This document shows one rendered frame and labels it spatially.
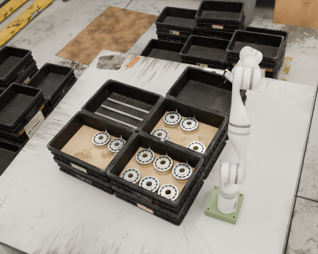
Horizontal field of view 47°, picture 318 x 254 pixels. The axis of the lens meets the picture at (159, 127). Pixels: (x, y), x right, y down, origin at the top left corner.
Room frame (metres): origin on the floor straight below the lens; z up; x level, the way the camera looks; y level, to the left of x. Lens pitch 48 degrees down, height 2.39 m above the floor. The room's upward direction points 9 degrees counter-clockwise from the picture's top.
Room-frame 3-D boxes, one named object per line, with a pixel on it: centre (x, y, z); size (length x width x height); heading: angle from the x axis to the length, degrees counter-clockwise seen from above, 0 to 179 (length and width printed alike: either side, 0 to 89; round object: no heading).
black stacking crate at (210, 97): (1.55, -0.31, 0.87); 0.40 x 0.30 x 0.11; 53
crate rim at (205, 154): (1.31, -0.13, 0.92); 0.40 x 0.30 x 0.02; 53
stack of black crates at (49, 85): (2.45, 0.86, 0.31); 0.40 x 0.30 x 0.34; 150
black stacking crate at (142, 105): (1.55, 0.19, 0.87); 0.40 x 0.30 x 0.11; 53
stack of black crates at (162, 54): (2.74, -0.16, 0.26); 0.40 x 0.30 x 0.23; 60
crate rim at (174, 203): (1.07, 0.05, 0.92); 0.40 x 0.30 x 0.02; 53
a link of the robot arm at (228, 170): (0.89, -0.28, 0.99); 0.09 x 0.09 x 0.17; 71
